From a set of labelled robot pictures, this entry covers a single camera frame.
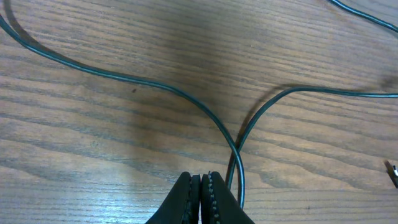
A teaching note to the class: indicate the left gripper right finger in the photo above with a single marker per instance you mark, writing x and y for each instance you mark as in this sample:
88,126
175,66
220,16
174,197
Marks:
218,205

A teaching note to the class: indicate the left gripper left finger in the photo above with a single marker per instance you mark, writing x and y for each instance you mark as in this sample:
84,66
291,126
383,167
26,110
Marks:
181,205

